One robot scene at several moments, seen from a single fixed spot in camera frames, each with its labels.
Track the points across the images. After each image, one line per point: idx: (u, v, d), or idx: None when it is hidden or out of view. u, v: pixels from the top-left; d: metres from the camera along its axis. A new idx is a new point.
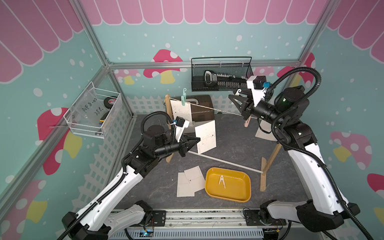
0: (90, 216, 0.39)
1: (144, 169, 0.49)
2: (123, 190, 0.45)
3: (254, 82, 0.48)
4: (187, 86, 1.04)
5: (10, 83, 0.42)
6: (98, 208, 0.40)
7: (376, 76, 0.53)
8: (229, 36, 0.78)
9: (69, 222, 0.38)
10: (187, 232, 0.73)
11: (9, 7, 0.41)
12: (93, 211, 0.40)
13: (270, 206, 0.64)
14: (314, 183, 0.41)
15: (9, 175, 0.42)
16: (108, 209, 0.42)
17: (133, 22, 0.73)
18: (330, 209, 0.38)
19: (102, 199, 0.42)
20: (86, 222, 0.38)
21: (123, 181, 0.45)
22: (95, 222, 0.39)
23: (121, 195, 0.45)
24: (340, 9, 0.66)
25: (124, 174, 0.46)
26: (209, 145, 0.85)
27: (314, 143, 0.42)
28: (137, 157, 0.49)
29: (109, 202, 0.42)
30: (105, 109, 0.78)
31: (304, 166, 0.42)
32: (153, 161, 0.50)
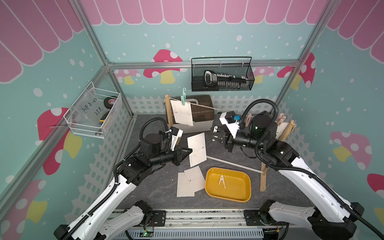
0: (82, 228, 0.39)
1: (137, 178, 0.47)
2: (115, 200, 0.44)
3: (226, 117, 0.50)
4: (187, 86, 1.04)
5: (9, 83, 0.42)
6: (90, 221, 0.40)
7: (376, 76, 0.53)
8: (229, 36, 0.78)
9: (60, 235, 0.38)
10: (187, 232, 0.73)
11: (9, 7, 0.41)
12: (85, 224, 0.39)
13: (271, 210, 0.64)
14: (314, 195, 0.42)
15: (9, 175, 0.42)
16: (100, 220, 0.42)
17: (133, 22, 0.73)
18: (339, 216, 0.38)
19: (93, 211, 0.41)
20: (77, 235, 0.38)
21: (115, 192, 0.44)
22: (87, 235, 0.39)
23: (114, 205, 0.44)
24: (340, 9, 0.70)
25: (116, 184, 0.45)
26: (200, 157, 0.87)
27: (297, 157, 0.45)
28: (129, 165, 0.48)
29: (100, 214, 0.41)
30: (105, 109, 0.78)
31: (299, 182, 0.44)
32: (146, 169, 0.48)
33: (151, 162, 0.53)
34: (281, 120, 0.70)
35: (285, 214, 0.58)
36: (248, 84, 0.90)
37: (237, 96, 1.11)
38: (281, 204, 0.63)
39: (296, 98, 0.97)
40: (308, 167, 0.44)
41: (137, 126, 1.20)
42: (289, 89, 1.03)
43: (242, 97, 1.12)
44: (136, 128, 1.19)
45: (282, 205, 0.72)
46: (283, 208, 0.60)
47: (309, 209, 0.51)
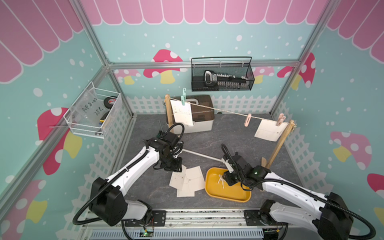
0: (121, 180, 0.44)
1: (161, 152, 0.57)
2: (145, 164, 0.51)
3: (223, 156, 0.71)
4: (187, 86, 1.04)
5: (9, 83, 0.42)
6: (126, 175, 0.46)
7: (376, 76, 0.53)
8: (229, 36, 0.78)
9: (98, 186, 0.42)
10: (187, 232, 0.73)
11: (9, 7, 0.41)
12: (123, 176, 0.45)
13: (274, 213, 0.63)
14: (295, 199, 0.49)
15: (9, 175, 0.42)
16: (133, 178, 0.48)
17: (133, 22, 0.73)
18: (315, 208, 0.44)
19: (130, 167, 0.48)
20: (118, 184, 0.43)
21: (146, 156, 0.52)
22: (125, 185, 0.44)
23: (143, 170, 0.51)
24: (340, 9, 0.70)
25: (147, 150, 0.54)
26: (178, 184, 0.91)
27: (269, 172, 0.57)
28: (155, 141, 0.58)
29: (135, 171, 0.48)
30: (105, 109, 0.78)
31: (280, 192, 0.53)
32: (167, 147, 0.59)
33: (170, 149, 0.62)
34: (281, 121, 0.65)
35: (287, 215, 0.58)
36: (248, 84, 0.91)
37: (238, 96, 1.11)
38: (282, 205, 0.63)
39: (296, 98, 0.97)
40: (279, 177, 0.55)
41: (137, 126, 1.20)
42: (289, 89, 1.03)
43: (243, 97, 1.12)
44: (136, 128, 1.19)
45: (284, 206, 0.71)
46: (284, 209, 0.60)
47: None
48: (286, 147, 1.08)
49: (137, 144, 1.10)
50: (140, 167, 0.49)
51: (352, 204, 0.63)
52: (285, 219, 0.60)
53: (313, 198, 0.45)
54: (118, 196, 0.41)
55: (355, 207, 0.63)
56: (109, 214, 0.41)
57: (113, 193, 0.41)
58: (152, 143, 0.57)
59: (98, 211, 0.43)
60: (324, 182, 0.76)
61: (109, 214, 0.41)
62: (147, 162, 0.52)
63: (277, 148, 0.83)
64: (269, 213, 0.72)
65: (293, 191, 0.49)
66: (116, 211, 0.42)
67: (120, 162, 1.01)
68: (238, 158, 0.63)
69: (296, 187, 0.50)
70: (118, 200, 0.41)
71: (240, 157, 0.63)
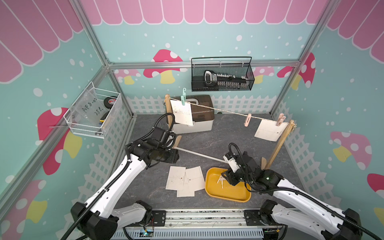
0: (100, 203, 0.40)
1: (147, 157, 0.50)
2: (129, 177, 0.46)
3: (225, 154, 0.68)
4: (187, 86, 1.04)
5: (9, 83, 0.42)
6: (107, 195, 0.41)
7: (376, 76, 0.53)
8: (229, 36, 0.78)
9: (78, 212, 0.38)
10: (187, 232, 0.73)
11: (9, 7, 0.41)
12: (102, 198, 0.40)
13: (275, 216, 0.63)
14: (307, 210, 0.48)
15: (9, 175, 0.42)
16: (116, 197, 0.43)
17: (133, 22, 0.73)
18: (333, 224, 0.42)
19: (109, 186, 0.42)
20: (96, 209, 0.39)
21: (128, 168, 0.46)
22: (105, 209, 0.40)
23: (127, 184, 0.46)
24: (340, 9, 0.70)
25: (129, 161, 0.47)
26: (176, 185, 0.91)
27: (282, 179, 0.54)
28: (139, 146, 0.50)
29: (116, 189, 0.43)
30: (105, 109, 0.78)
31: (292, 201, 0.51)
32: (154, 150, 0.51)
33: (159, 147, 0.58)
34: (281, 121, 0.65)
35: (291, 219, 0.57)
36: (248, 84, 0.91)
37: (237, 96, 1.15)
38: (287, 209, 0.62)
39: (296, 98, 0.97)
40: (293, 185, 0.52)
41: (137, 126, 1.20)
42: (289, 89, 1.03)
43: (242, 97, 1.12)
44: (135, 128, 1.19)
45: (288, 210, 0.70)
46: (289, 213, 0.60)
47: None
48: (286, 147, 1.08)
49: None
50: (123, 182, 0.44)
51: (352, 204, 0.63)
52: (286, 222, 0.61)
53: (330, 214, 0.44)
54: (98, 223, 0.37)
55: (355, 207, 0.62)
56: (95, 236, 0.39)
57: (94, 218, 0.37)
58: (135, 148, 0.50)
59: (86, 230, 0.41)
60: (324, 182, 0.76)
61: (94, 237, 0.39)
62: (131, 175, 0.46)
63: (276, 148, 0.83)
64: (269, 213, 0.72)
65: (309, 203, 0.47)
66: (102, 233, 0.40)
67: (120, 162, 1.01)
68: (248, 160, 0.58)
69: (312, 199, 0.47)
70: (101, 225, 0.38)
71: (250, 158, 0.58)
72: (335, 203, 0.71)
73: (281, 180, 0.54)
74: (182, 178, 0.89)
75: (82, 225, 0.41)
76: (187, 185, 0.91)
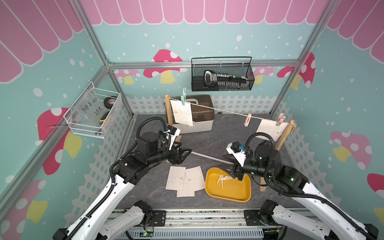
0: (81, 232, 0.38)
1: (134, 177, 0.46)
2: (113, 201, 0.43)
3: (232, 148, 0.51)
4: (187, 86, 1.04)
5: (10, 83, 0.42)
6: (89, 223, 0.39)
7: (376, 76, 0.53)
8: (229, 36, 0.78)
9: (60, 238, 0.37)
10: (187, 232, 0.73)
11: (9, 7, 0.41)
12: (84, 226, 0.39)
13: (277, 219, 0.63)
14: (328, 220, 0.44)
15: (9, 175, 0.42)
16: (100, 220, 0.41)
17: (133, 22, 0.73)
18: None
19: (91, 213, 0.40)
20: (77, 238, 0.37)
21: (112, 192, 0.43)
22: (86, 237, 0.38)
23: (111, 207, 0.43)
24: (340, 9, 0.70)
25: (113, 185, 0.44)
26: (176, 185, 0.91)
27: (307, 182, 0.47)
28: (126, 165, 0.47)
29: (99, 216, 0.40)
30: (105, 109, 0.78)
31: (313, 209, 0.46)
32: (143, 167, 0.48)
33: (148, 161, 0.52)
34: (281, 121, 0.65)
35: (293, 224, 0.58)
36: (248, 84, 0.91)
37: (237, 96, 1.15)
38: (288, 211, 0.62)
39: (296, 98, 0.97)
40: (318, 191, 0.46)
41: (137, 126, 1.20)
42: (289, 89, 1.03)
43: (242, 97, 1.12)
44: (135, 128, 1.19)
45: (289, 211, 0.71)
46: (290, 215, 0.60)
47: (322, 224, 0.52)
48: (286, 147, 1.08)
49: None
50: (106, 208, 0.41)
51: (352, 204, 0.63)
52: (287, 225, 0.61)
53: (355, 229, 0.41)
54: None
55: (355, 207, 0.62)
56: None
57: None
58: (122, 167, 0.46)
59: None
60: (325, 182, 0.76)
61: None
62: (115, 199, 0.44)
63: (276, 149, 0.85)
64: (269, 214, 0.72)
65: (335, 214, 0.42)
66: None
67: None
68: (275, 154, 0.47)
69: (340, 211, 0.43)
70: None
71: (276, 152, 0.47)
72: (335, 203, 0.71)
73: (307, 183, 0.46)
74: (182, 178, 0.89)
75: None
76: (187, 185, 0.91)
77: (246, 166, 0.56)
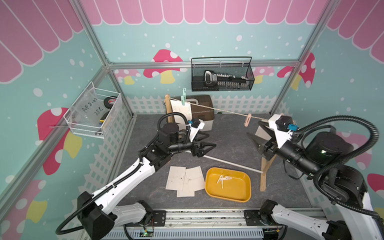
0: (105, 198, 0.41)
1: (158, 164, 0.52)
2: (137, 179, 0.47)
3: (277, 123, 0.45)
4: (187, 86, 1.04)
5: (10, 83, 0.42)
6: (113, 192, 0.43)
7: (376, 76, 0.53)
8: (229, 36, 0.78)
9: (83, 201, 0.40)
10: (187, 232, 0.73)
11: (9, 7, 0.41)
12: (108, 193, 0.42)
13: (275, 216, 0.63)
14: (363, 232, 0.37)
15: (9, 175, 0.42)
16: (121, 194, 0.45)
17: (133, 22, 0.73)
18: None
19: (117, 183, 0.44)
20: (100, 202, 0.40)
21: (138, 170, 0.47)
22: (109, 204, 0.41)
23: (134, 184, 0.47)
24: (340, 9, 0.70)
25: (140, 164, 0.49)
26: (176, 185, 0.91)
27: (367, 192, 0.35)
28: (153, 151, 0.53)
29: (123, 188, 0.44)
30: (105, 109, 0.78)
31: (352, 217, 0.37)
32: (166, 157, 0.53)
33: (170, 150, 0.57)
34: None
35: (292, 221, 0.57)
36: (248, 84, 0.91)
37: (237, 96, 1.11)
38: (287, 209, 0.62)
39: (296, 98, 0.97)
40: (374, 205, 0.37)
41: (137, 126, 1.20)
42: (289, 89, 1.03)
43: (243, 97, 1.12)
44: (136, 128, 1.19)
45: (288, 210, 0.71)
46: (289, 214, 0.60)
47: (321, 221, 0.51)
48: None
49: (137, 144, 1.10)
50: (130, 183, 0.46)
51: None
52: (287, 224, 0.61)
53: None
54: (99, 217, 0.38)
55: None
56: (91, 231, 0.38)
57: (96, 212, 0.38)
58: (147, 154, 0.51)
59: (83, 221, 0.42)
60: None
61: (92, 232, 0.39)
62: (139, 177, 0.48)
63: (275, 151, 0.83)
64: (269, 213, 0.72)
65: (380, 233, 0.36)
66: (100, 228, 0.41)
67: (120, 162, 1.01)
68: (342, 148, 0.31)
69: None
70: (101, 220, 0.40)
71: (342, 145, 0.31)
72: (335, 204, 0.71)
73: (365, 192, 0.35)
74: (182, 178, 0.89)
75: (84, 215, 0.43)
76: (187, 185, 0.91)
77: (284, 150, 0.41)
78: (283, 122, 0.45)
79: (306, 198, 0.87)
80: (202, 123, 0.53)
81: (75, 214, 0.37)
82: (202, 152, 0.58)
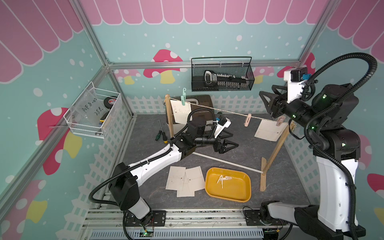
0: (139, 171, 0.45)
1: (184, 153, 0.56)
2: (167, 160, 0.52)
3: (292, 72, 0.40)
4: (186, 86, 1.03)
5: (9, 83, 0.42)
6: (146, 167, 0.47)
7: (376, 76, 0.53)
8: (229, 36, 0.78)
9: (120, 171, 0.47)
10: (187, 232, 0.73)
11: (8, 6, 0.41)
12: (142, 168, 0.46)
13: (269, 205, 0.66)
14: (330, 195, 0.37)
15: (9, 175, 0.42)
16: (151, 171, 0.49)
17: (133, 22, 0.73)
18: (335, 226, 0.36)
19: (150, 160, 0.49)
20: (135, 174, 0.44)
21: (168, 153, 0.52)
22: (142, 177, 0.46)
23: (163, 165, 0.52)
24: (340, 9, 0.70)
25: (171, 148, 0.54)
26: (175, 186, 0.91)
27: (354, 159, 0.34)
28: (181, 141, 0.57)
29: (154, 166, 0.48)
30: (105, 109, 0.78)
31: (327, 178, 0.37)
32: (192, 147, 0.57)
33: (196, 142, 0.62)
34: (280, 121, 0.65)
35: (280, 207, 0.59)
36: (248, 84, 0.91)
37: (237, 96, 1.15)
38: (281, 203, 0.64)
39: None
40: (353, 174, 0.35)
41: (137, 126, 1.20)
42: None
43: (242, 97, 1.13)
44: (136, 128, 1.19)
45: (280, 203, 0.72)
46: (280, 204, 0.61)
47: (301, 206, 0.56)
48: (286, 147, 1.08)
49: (137, 144, 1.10)
50: (161, 163, 0.50)
51: None
52: (278, 216, 0.61)
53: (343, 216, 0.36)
54: (132, 186, 0.42)
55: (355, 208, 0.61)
56: (122, 197, 0.43)
57: (129, 181, 0.42)
58: (176, 142, 0.56)
59: (113, 192, 0.46)
60: None
61: (122, 199, 0.43)
62: (169, 160, 0.53)
63: (274, 152, 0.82)
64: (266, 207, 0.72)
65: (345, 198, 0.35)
66: (128, 198, 0.44)
67: (120, 162, 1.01)
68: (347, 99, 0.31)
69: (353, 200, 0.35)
70: (132, 189, 0.43)
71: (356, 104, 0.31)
72: None
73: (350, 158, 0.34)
74: (183, 178, 0.89)
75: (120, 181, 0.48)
76: (188, 186, 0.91)
77: (291, 105, 0.43)
78: (300, 69, 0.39)
79: (306, 197, 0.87)
80: (228, 122, 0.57)
81: (113, 178, 0.46)
82: (223, 148, 0.61)
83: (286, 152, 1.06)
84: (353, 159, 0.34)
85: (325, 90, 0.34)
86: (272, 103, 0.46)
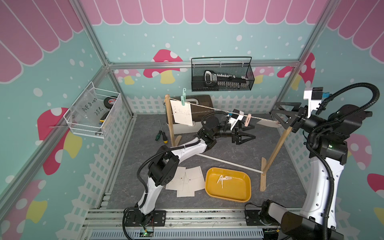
0: (178, 152, 0.56)
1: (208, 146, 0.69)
2: (197, 149, 0.64)
3: (314, 91, 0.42)
4: (187, 86, 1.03)
5: (9, 82, 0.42)
6: (183, 151, 0.57)
7: (376, 76, 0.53)
8: (229, 36, 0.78)
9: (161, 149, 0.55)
10: (187, 232, 0.73)
11: (9, 7, 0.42)
12: (180, 150, 0.57)
13: (271, 204, 0.66)
14: (312, 186, 0.42)
15: (9, 175, 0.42)
16: (185, 156, 0.59)
17: (133, 22, 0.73)
18: (309, 213, 0.39)
19: (187, 146, 0.60)
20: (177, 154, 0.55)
21: (198, 143, 0.64)
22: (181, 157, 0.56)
23: (193, 153, 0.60)
24: (340, 9, 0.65)
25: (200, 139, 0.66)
26: (175, 186, 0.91)
27: (340, 163, 0.41)
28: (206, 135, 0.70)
29: (190, 151, 0.60)
30: (105, 109, 0.78)
31: (313, 172, 0.44)
32: (212, 141, 0.69)
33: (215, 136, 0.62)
34: None
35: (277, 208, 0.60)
36: (248, 84, 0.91)
37: (237, 96, 1.15)
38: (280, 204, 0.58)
39: (296, 97, 0.97)
40: (337, 175, 0.41)
41: (137, 126, 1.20)
42: (289, 89, 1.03)
43: (243, 97, 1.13)
44: (136, 128, 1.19)
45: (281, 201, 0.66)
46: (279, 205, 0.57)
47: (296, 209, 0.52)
48: (286, 147, 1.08)
49: (137, 144, 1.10)
50: (193, 151, 0.62)
51: (352, 204, 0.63)
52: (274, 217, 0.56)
53: (321, 207, 0.38)
54: (175, 163, 0.52)
55: (355, 207, 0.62)
56: (164, 173, 0.53)
57: (171, 161, 0.52)
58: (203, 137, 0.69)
59: (153, 171, 0.56)
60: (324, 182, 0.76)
61: (162, 174, 0.54)
62: (199, 149, 0.65)
63: (274, 151, 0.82)
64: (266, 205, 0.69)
65: (325, 189, 0.40)
66: (168, 174, 0.54)
67: (120, 162, 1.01)
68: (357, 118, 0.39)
69: (332, 191, 0.40)
70: (173, 168, 0.53)
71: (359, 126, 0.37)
72: (336, 204, 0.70)
73: (335, 160, 0.42)
74: (183, 178, 0.89)
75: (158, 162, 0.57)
76: (189, 185, 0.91)
77: (310, 120, 0.48)
78: (322, 89, 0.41)
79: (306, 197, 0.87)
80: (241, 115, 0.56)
81: (157, 155, 0.56)
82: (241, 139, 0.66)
83: (286, 152, 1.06)
84: (339, 163, 0.41)
85: (341, 108, 0.41)
86: (292, 121, 0.49)
